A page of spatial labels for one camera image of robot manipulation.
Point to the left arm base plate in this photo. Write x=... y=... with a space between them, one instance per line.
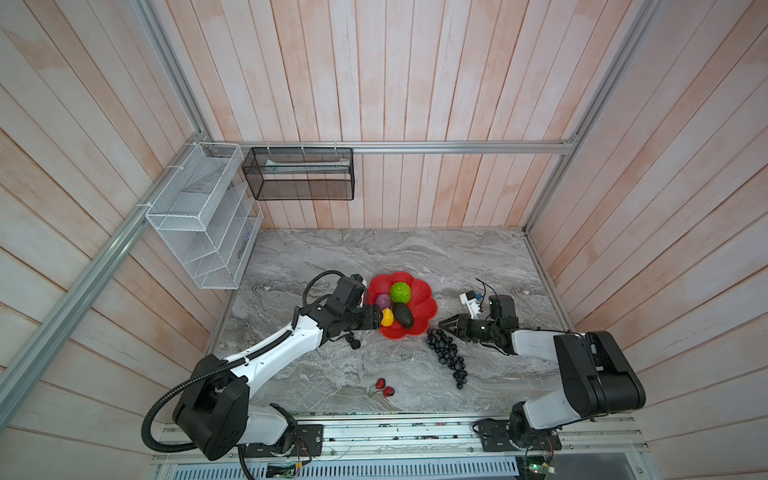
x=301 y=441

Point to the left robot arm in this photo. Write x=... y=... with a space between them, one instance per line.
x=214 y=409

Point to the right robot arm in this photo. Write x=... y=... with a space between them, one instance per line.
x=596 y=379

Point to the aluminium right frame bar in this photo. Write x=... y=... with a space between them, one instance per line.
x=631 y=43

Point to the purple round fruit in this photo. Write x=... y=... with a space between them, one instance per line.
x=384 y=301

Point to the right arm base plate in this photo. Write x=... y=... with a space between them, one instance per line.
x=514 y=435

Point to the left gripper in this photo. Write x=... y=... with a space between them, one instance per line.
x=371 y=318

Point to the yellow lemon fruit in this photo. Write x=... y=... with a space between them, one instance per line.
x=387 y=318

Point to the red flower-shaped fruit bowl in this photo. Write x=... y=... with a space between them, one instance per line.
x=422 y=305

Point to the aluminium back frame bar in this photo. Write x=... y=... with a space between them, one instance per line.
x=557 y=147

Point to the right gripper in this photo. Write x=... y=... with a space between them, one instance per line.
x=462 y=325

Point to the white wire mesh shelf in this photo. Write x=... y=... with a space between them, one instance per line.
x=205 y=217

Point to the aluminium front rail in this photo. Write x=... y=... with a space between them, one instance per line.
x=391 y=436

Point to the dark avocado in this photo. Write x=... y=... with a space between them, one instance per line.
x=402 y=315

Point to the red cherries pair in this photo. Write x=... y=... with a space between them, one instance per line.
x=381 y=388

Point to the aluminium frame bar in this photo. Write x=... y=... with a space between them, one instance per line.
x=40 y=351
x=557 y=147
x=631 y=43

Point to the black mulberries pair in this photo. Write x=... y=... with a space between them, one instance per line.
x=353 y=342

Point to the green bumpy custard apple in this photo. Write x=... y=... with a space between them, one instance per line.
x=400 y=292

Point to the black grape bunch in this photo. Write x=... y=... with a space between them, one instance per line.
x=444 y=346

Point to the green circuit board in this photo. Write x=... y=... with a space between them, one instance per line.
x=283 y=471

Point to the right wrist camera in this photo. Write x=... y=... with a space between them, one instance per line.
x=473 y=302

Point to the aluminium left frame bar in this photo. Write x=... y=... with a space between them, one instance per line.
x=40 y=351

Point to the black wire mesh basket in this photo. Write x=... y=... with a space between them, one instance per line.
x=300 y=173

